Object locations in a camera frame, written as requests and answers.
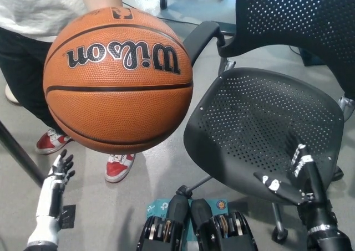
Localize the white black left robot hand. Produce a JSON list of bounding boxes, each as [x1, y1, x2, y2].
[[35, 148, 76, 221]]

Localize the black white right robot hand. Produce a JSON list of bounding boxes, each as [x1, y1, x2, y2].
[[253, 131, 329, 207]]

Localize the orange Wilson basketball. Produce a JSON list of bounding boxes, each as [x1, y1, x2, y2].
[[43, 6, 194, 154]]

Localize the black perforated office chair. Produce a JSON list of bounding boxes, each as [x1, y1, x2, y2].
[[175, 0, 355, 242]]

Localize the black trousers of person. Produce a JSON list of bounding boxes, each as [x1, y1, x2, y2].
[[0, 26, 67, 137]]

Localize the grey shirt of person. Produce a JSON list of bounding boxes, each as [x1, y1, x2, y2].
[[0, 0, 87, 44]]

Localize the red white sneaker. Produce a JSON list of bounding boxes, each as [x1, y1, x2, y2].
[[104, 152, 136, 183], [35, 129, 74, 155]]

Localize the black slanted table leg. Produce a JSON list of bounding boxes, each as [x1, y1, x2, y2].
[[0, 120, 45, 187]]

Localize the beige paper plate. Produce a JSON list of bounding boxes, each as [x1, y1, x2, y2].
[[4, 84, 22, 105]]

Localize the teal cardboard router box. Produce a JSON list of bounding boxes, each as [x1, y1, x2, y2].
[[146, 197, 230, 251]]

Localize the black box on floor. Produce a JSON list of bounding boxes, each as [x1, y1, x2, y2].
[[301, 47, 333, 68]]

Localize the black floor cable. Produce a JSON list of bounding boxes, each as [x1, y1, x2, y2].
[[159, 14, 196, 25]]

